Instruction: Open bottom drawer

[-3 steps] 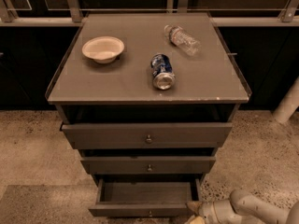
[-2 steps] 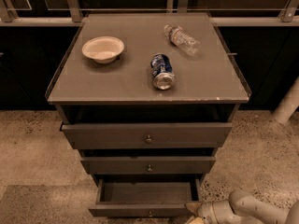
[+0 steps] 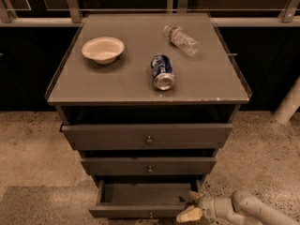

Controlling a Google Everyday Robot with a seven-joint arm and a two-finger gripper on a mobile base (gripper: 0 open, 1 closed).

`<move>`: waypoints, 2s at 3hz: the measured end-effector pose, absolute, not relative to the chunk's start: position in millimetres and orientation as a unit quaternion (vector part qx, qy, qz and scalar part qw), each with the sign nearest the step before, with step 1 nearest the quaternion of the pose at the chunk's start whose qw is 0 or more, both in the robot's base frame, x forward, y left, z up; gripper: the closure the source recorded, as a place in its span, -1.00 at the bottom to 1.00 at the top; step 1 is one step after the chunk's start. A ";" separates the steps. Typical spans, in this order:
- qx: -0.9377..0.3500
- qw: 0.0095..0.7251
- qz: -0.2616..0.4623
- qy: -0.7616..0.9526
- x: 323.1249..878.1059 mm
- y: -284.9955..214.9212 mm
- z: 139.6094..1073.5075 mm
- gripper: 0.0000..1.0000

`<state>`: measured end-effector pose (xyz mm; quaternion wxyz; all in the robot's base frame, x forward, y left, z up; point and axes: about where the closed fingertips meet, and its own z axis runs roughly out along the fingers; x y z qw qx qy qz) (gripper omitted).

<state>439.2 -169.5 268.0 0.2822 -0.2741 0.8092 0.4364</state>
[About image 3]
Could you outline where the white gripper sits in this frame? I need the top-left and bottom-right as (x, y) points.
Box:
(176, 190), (235, 223)

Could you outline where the grey drawer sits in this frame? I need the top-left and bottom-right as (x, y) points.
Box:
(89, 180), (201, 218)
(62, 124), (233, 150)
(82, 157), (217, 175)

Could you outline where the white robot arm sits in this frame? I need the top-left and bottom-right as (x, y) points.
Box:
(176, 190), (300, 225)

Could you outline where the grey drawer cabinet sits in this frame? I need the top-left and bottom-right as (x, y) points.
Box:
(44, 12), (253, 192)

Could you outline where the blue soda can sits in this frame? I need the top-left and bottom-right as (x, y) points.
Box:
(150, 54), (175, 91)

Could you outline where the white pipe leg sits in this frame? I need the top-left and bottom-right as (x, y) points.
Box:
(274, 76), (300, 125)

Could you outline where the clear plastic water bottle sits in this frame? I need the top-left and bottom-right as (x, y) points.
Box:
(164, 25), (201, 57)

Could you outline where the white paper bowl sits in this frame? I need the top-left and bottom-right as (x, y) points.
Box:
(82, 37), (125, 65)

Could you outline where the metal window frame rail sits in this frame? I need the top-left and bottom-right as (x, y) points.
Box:
(0, 0), (300, 27)

